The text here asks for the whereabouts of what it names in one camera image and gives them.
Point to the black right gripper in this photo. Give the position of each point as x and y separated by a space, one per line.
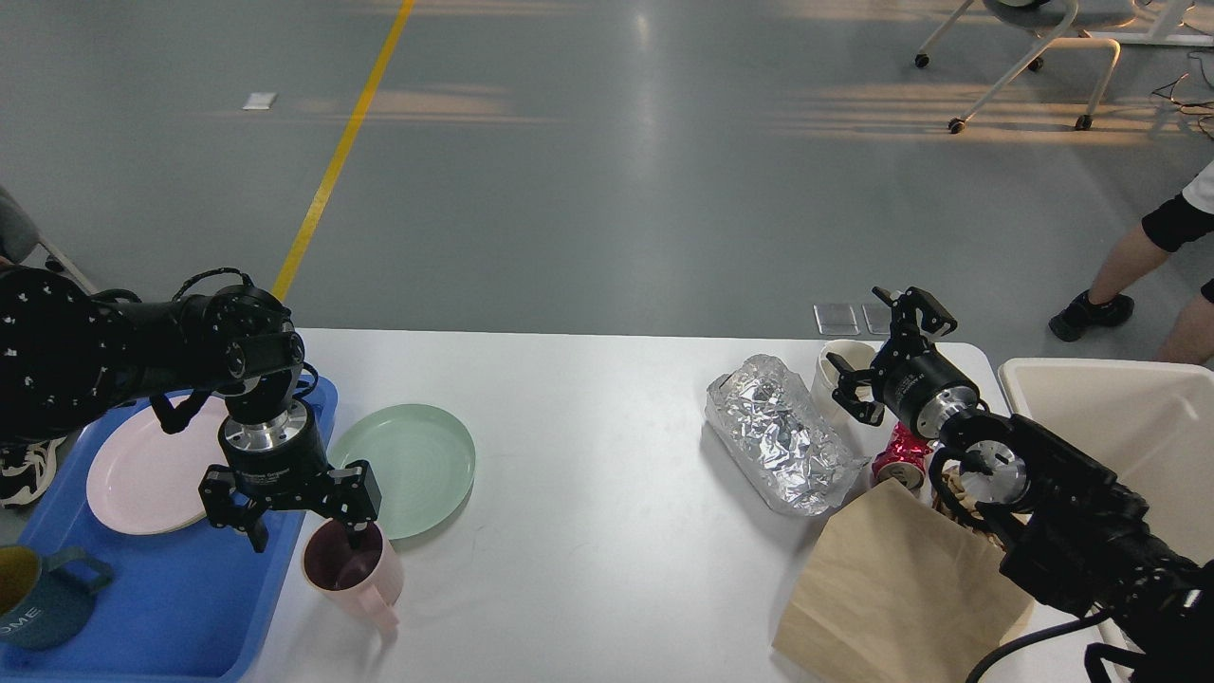
922 387

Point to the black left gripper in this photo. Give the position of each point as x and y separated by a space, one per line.
281 464

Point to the white paper cup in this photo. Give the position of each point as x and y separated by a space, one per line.
859 355

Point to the pink mug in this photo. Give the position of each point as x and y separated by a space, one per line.
365 581

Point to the light green plate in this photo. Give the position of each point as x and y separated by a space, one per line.
423 458

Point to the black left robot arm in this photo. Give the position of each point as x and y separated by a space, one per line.
70 356

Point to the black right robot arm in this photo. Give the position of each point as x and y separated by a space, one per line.
1075 539

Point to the right metal floor plate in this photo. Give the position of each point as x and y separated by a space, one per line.
878 319

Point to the metal floor plate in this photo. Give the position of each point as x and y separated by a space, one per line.
836 320
878 319

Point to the left metal floor plate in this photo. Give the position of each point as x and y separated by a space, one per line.
836 320

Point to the crushed red can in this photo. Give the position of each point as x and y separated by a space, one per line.
904 459

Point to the crumpled brown paper ball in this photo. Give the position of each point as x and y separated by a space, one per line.
954 483

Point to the crumpled aluminium foil container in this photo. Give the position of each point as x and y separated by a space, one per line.
776 436

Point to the blue plastic tray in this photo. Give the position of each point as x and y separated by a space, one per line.
193 605

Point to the pink plate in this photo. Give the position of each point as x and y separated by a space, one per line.
144 481

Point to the brown paper bag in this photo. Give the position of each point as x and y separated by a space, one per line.
895 592

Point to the seated person at left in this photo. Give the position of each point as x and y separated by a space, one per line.
28 471

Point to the teal mug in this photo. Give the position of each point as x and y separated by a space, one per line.
48 599

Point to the beige plastic bin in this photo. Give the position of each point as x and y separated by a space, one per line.
1149 422

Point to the person in white shorts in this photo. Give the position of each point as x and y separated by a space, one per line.
1183 219

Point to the grey chair at left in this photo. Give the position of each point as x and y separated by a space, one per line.
20 238

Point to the white desk frame background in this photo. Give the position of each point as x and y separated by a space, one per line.
1164 24

